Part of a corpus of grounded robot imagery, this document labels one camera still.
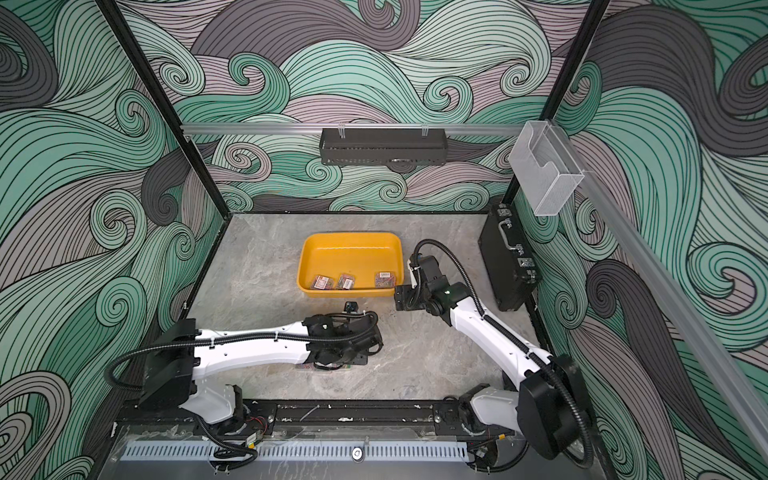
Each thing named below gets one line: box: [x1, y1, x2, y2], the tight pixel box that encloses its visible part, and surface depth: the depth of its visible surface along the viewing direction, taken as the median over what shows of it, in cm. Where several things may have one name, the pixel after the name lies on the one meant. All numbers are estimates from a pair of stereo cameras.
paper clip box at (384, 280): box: [375, 272, 395, 289], surface depth 100 cm
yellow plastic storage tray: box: [297, 231, 404, 298], surface depth 103 cm
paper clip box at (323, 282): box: [312, 275, 334, 290], surface depth 99 cm
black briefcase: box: [478, 203, 542, 312], surface depth 85 cm
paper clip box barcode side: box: [337, 274, 355, 290], surface depth 99 cm
